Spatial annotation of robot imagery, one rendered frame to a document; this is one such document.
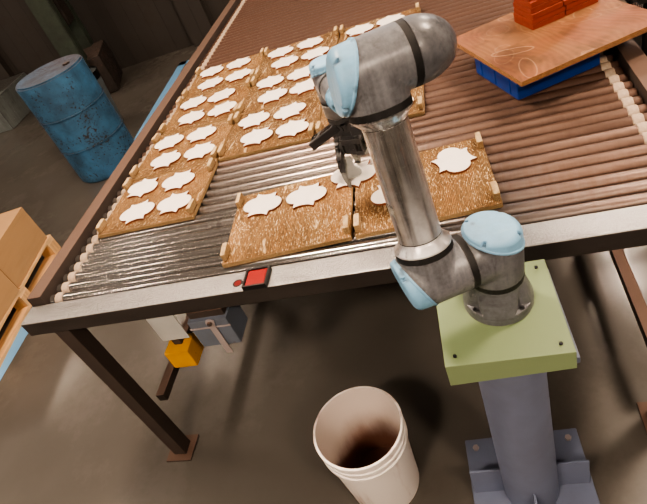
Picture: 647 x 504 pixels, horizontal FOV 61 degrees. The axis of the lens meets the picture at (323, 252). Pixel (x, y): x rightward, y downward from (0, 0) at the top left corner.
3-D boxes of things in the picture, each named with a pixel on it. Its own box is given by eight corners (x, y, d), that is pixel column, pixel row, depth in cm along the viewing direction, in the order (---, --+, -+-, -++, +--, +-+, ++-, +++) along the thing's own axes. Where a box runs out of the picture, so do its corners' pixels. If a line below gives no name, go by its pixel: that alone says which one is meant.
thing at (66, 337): (191, 460, 233) (70, 334, 180) (167, 462, 236) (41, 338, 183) (199, 434, 241) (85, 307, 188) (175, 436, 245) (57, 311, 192)
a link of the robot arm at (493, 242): (537, 276, 112) (537, 229, 103) (477, 302, 112) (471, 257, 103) (506, 241, 121) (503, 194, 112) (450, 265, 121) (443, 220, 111)
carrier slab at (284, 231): (352, 240, 158) (350, 236, 157) (223, 268, 168) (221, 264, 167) (353, 172, 184) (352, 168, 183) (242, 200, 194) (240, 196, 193)
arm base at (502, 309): (537, 325, 116) (537, 295, 109) (463, 327, 120) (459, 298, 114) (530, 271, 126) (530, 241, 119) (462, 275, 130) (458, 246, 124)
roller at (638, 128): (660, 139, 154) (661, 124, 151) (91, 251, 211) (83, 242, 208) (654, 130, 158) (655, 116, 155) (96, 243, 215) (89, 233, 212)
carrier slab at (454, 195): (503, 207, 148) (502, 202, 147) (356, 239, 158) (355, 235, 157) (481, 140, 174) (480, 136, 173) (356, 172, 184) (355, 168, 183)
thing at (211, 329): (245, 352, 174) (221, 315, 162) (207, 357, 178) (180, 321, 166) (253, 324, 182) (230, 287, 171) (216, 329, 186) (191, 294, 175)
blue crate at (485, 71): (602, 64, 183) (603, 36, 177) (518, 102, 183) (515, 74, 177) (549, 40, 207) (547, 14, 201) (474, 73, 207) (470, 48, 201)
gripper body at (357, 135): (365, 157, 149) (352, 119, 141) (336, 160, 153) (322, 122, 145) (372, 141, 154) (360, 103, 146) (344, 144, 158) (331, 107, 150)
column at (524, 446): (613, 545, 162) (618, 375, 109) (482, 554, 172) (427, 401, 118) (576, 429, 191) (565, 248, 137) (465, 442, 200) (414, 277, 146)
